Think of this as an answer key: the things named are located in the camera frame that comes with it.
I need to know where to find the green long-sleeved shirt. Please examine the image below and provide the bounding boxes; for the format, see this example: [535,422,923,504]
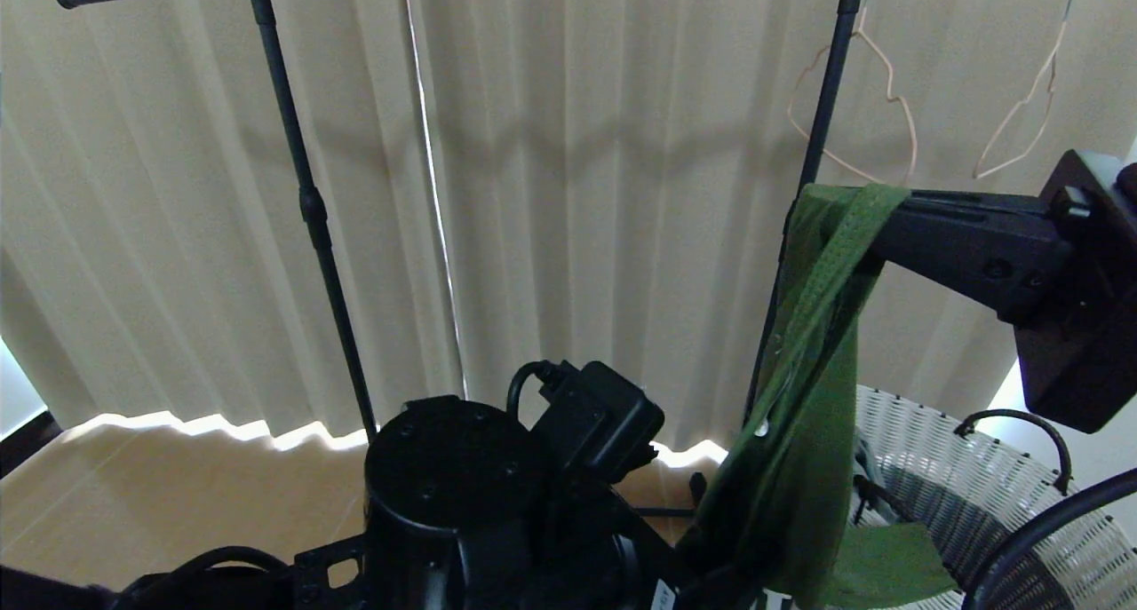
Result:
[684,182,960,610]

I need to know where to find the white laundry basket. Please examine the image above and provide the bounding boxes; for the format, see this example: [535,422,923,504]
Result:
[848,384,1137,610]

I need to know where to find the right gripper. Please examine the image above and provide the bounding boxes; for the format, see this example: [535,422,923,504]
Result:
[1013,148,1137,434]

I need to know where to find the beige curtain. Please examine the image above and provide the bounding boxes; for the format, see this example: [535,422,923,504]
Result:
[0,0,1137,465]

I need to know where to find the pink clothes hanger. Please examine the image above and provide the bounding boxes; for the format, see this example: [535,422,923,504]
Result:
[973,0,1085,181]
[787,0,918,188]

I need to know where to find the black cable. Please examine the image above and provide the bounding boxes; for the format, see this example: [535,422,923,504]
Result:
[506,360,561,417]
[962,466,1137,610]

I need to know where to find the black clothes rack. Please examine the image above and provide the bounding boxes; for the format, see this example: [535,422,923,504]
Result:
[55,0,1118,540]

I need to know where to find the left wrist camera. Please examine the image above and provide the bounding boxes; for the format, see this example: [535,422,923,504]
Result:
[531,360,666,487]

